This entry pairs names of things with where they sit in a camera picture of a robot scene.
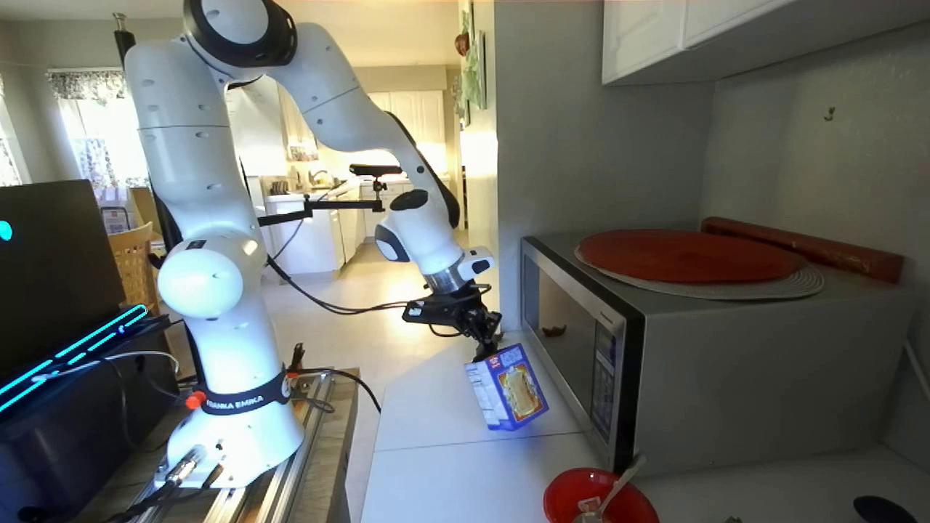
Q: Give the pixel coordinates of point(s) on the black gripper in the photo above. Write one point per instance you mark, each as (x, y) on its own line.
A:
(472, 312)

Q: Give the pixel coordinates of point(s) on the blue pastry box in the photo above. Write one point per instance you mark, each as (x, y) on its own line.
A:
(511, 388)

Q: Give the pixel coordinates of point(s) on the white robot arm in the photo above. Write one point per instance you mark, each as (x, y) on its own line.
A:
(213, 147)

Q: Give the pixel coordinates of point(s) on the red bowl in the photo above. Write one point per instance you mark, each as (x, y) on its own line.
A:
(569, 495)

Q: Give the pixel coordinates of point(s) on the spoon in bowl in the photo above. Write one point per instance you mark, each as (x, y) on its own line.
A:
(620, 484)

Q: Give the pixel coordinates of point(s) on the red round plate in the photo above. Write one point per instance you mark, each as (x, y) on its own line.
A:
(687, 255)

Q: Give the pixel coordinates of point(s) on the stainless steel microwave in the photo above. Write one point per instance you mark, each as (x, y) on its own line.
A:
(717, 378)

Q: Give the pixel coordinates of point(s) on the red rolling pin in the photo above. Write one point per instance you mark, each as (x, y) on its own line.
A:
(825, 250)

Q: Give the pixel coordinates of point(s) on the wicker chair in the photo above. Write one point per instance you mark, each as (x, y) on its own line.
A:
(136, 255)

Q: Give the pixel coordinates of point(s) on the black round object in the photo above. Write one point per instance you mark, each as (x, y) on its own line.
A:
(886, 508)

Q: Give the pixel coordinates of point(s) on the black case with cyan lights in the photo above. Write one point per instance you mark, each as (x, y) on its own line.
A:
(69, 436)

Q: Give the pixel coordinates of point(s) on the black laptop screen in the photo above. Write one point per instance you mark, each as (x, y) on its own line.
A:
(49, 280)

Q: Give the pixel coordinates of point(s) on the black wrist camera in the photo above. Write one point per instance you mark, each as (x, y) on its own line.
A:
(425, 312)

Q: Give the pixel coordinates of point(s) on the black camera stand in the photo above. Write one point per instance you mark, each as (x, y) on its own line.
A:
(331, 203)

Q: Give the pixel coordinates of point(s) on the white wall cabinets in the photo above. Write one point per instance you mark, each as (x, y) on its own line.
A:
(736, 30)

